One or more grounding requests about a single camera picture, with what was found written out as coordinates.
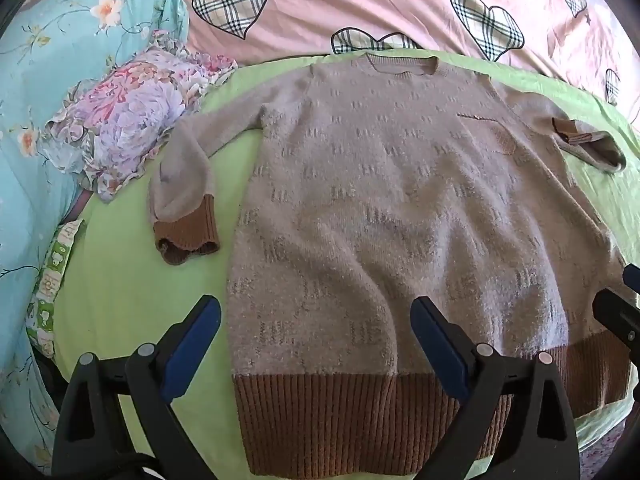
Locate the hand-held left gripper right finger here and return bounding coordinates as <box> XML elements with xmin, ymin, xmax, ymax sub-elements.
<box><xmin>409</xmin><ymin>295</ymin><xmax>582</xmax><ymax>480</ymax></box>

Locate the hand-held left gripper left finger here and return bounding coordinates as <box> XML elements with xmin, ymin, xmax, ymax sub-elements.
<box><xmin>50</xmin><ymin>294</ymin><xmax>223</xmax><ymax>480</ymax></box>

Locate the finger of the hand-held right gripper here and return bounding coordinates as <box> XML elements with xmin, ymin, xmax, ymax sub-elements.
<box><xmin>592</xmin><ymin>262</ymin><xmax>640</xmax><ymax>361</ymax></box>

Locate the grey sweater with brown cuffs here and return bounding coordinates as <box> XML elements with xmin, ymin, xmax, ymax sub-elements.
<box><xmin>147</xmin><ymin>51</ymin><xmax>628</xmax><ymax>476</ymax></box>

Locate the light green bed sheet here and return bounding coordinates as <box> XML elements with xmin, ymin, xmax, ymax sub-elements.
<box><xmin>52</xmin><ymin>50</ymin><xmax>640</xmax><ymax>480</ymax></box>

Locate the green patterned cloth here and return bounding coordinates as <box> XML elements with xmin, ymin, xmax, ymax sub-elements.
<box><xmin>25</xmin><ymin>219</ymin><xmax>86</xmax><ymax>358</ymax></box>

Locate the floral ruffled pillow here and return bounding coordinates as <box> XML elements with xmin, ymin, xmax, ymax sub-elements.
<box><xmin>40</xmin><ymin>30</ymin><xmax>238</xmax><ymax>203</ymax></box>

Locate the teal floral duvet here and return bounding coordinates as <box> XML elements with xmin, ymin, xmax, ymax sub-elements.
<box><xmin>0</xmin><ymin>0</ymin><xmax>201</xmax><ymax>476</ymax></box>

